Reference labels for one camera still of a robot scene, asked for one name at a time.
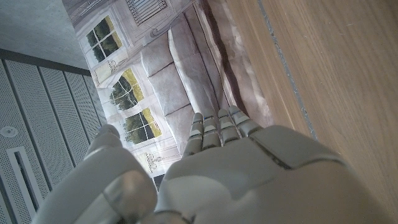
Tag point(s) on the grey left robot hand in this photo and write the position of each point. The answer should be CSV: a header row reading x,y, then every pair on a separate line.
x,y
233,180

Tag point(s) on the printed living room backdrop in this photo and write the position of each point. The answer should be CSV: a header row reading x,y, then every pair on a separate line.
x,y
174,71

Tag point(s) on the white ceiling slot vent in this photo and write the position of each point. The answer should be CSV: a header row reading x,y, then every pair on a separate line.
x,y
23,177

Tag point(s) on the round white ceiling fixture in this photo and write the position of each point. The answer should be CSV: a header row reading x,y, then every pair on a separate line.
x,y
8,131

